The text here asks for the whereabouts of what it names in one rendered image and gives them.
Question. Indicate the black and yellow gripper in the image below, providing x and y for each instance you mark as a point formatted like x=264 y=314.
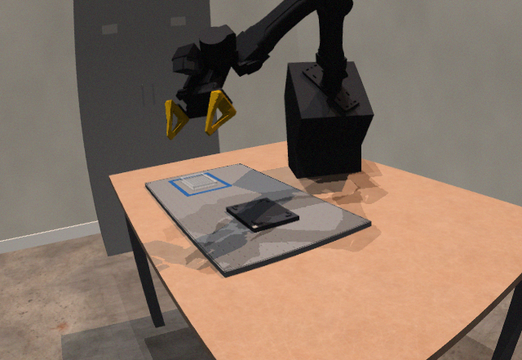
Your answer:
x=212 y=97

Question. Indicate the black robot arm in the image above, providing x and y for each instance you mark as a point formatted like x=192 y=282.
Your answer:
x=220 y=48

